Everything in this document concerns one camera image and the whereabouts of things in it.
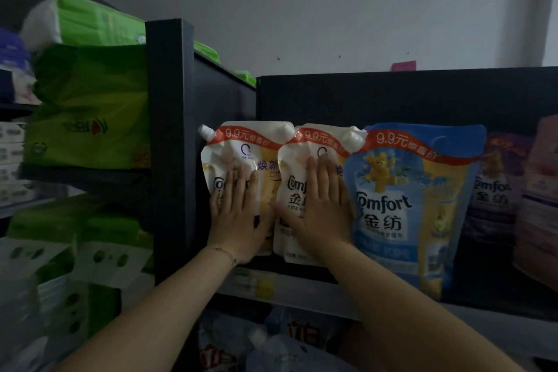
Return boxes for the person's left hand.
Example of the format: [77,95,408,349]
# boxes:
[207,164,276,266]

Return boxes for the person's right hand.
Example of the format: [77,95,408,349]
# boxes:
[272,156,356,256]

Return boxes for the dark metal shelf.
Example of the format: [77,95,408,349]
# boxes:
[146,18,558,372]

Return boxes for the purple Comfort pouch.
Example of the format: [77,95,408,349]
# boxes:
[463,131,536,247]

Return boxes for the person's right forearm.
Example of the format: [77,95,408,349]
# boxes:
[322,241,524,372]

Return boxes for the person's left forearm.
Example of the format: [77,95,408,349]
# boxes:
[56,247,238,372]

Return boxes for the white refill pouch red lettering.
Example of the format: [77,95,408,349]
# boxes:
[198,309,257,372]
[245,331,359,372]
[264,307,346,347]

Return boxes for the green toilet paper pack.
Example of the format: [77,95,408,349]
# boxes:
[71,212,155,291]
[0,201,81,274]

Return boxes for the white toilet paper packs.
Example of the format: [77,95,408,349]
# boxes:
[0,271,124,372]

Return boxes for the stack of white boxes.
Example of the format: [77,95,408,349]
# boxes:
[0,121,39,208]

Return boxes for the green and white tissue pack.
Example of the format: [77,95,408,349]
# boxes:
[19,0,148,51]

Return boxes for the stack of blue packs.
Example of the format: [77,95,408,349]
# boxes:
[0,29,41,105]

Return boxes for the thin chain bracelet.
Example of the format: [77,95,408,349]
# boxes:
[206,246,239,267]

